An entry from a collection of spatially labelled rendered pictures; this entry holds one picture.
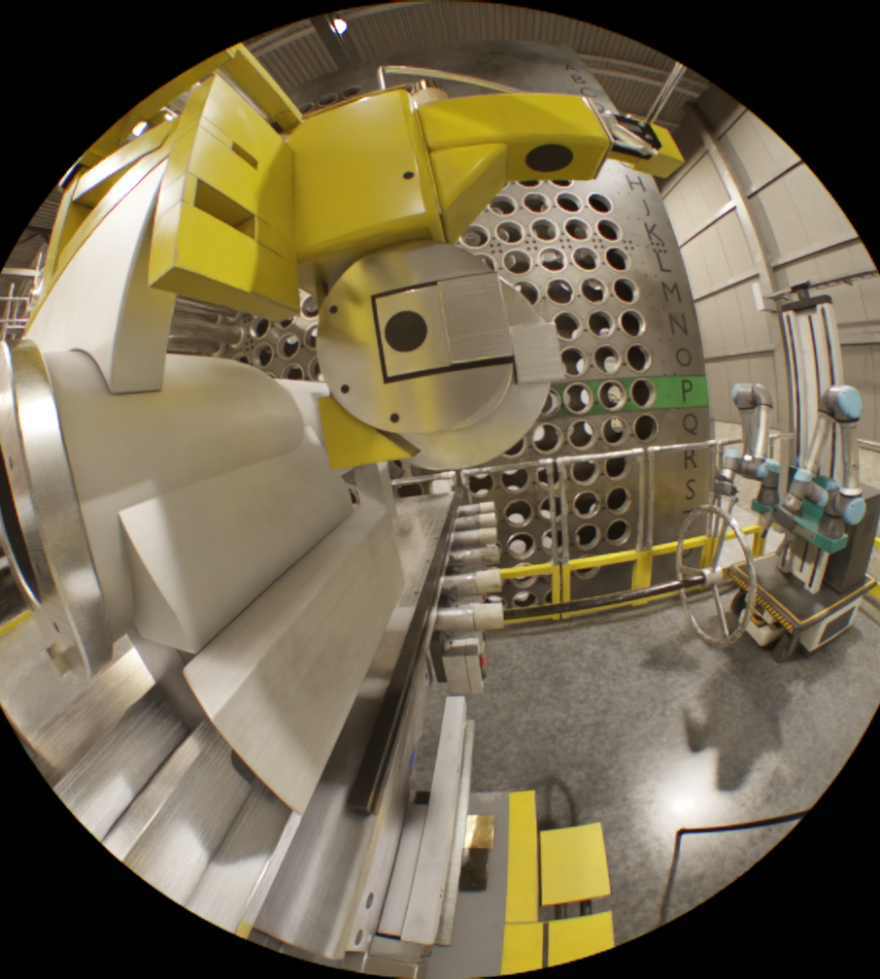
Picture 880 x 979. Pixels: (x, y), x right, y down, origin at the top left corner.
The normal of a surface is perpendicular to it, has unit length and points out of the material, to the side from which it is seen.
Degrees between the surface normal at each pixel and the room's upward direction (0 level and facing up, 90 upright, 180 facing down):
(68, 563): 101
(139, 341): 110
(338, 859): 0
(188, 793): 90
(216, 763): 90
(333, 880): 0
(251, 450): 93
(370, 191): 90
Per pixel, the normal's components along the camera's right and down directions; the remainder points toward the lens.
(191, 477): 0.99, 0.02
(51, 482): 0.97, -0.18
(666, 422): -0.13, 0.25
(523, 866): -0.16, -0.96
